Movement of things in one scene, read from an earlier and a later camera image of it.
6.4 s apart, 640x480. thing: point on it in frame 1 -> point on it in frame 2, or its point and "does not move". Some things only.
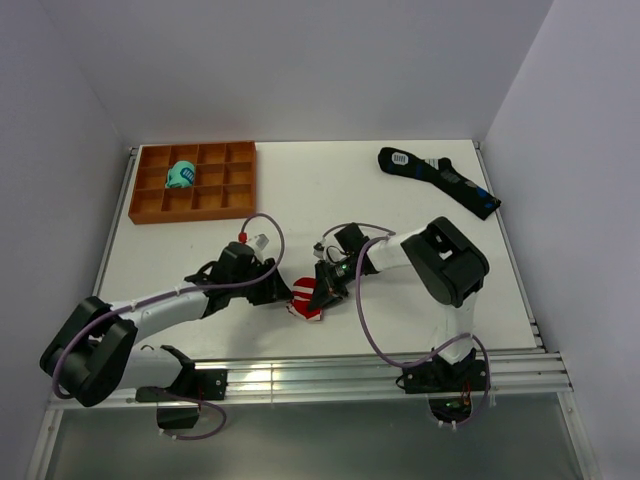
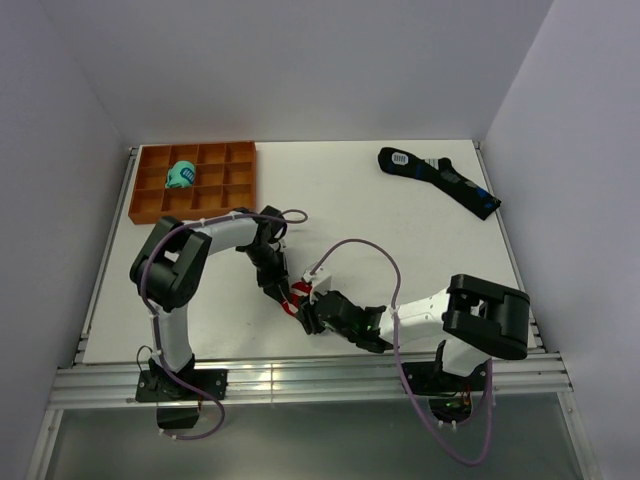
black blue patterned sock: [441, 172] does not move
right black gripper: [327, 289] -> [307, 316]
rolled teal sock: [180, 175] does not move
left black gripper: [273, 289] -> [278, 277]
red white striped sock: [302, 293] does not move
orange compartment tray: [193, 181] does not move
